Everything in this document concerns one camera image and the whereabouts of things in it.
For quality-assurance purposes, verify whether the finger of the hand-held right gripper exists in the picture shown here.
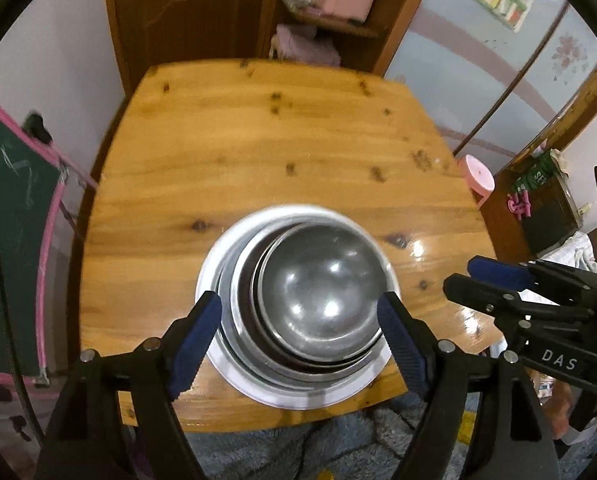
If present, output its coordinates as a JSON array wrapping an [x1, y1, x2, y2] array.
[[443, 273, 596, 333], [467, 255, 597, 306]]

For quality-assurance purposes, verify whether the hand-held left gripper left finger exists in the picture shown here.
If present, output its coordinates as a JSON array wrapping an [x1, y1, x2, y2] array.
[[33, 290, 224, 480]]

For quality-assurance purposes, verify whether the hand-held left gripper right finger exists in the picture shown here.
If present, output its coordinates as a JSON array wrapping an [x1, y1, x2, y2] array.
[[377, 290, 561, 480]]

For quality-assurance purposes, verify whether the blue floral plate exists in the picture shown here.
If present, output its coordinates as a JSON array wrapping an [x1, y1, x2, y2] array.
[[214, 212, 396, 393]]

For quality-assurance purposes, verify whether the large white plate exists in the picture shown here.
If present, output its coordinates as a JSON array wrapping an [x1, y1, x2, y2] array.
[[196, 204, 401, 411]]

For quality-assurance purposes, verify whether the large steel bowl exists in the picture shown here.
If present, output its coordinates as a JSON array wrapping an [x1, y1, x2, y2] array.
[[230, 220, 393, 377]]

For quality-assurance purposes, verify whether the small steel bowl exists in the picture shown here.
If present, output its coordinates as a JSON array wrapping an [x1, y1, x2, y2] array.
[[254, 224, 386, 355]]

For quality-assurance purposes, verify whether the person's right hand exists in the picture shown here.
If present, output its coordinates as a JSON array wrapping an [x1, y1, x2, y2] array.
[[538, 374, 596, 446]]

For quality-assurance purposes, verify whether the pink toy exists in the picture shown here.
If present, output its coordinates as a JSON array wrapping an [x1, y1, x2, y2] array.
[[507, 191, 534, 220]]

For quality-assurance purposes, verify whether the dark wooden cabinet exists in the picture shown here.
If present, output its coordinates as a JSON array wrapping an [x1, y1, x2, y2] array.
[[493, 170, 586, 256]]

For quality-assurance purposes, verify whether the checkered cloth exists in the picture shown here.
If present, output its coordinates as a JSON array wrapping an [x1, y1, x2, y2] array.
[[548, 230, 597, 276]]

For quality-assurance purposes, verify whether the pink plastic stool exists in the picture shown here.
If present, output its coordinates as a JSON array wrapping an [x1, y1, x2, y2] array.
[[455, 155, 496, 206]]

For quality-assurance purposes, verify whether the green packet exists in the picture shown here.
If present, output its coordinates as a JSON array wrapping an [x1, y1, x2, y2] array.
[[513, 152, 559, 193]]

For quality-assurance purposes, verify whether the grey fluffy rug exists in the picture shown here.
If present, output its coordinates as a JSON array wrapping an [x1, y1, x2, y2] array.
[[178, 392, 484, 480]]

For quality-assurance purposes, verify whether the pale blue sliding wardrobe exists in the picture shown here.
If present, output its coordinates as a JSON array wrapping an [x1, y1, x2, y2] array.
[[383, 0, 597, 161]]

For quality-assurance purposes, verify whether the wooden corner shelf unit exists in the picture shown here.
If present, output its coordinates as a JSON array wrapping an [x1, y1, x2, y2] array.
[[256, 0, 441, 78]]

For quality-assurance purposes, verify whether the pink cloth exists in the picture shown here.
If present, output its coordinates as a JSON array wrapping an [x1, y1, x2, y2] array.
[[271, 24, 341, 67]]

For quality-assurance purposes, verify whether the brown wooden door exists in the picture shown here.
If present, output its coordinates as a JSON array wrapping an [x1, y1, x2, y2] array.
[[103, 0, 279, 96]]

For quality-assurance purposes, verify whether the black cable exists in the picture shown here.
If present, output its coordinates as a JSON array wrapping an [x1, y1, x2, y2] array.
[[0, 209, 46, 443]]

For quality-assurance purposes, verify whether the green chalkboard with pink frame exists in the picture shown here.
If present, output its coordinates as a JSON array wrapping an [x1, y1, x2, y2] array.
[[0, 82, 99, 386]]

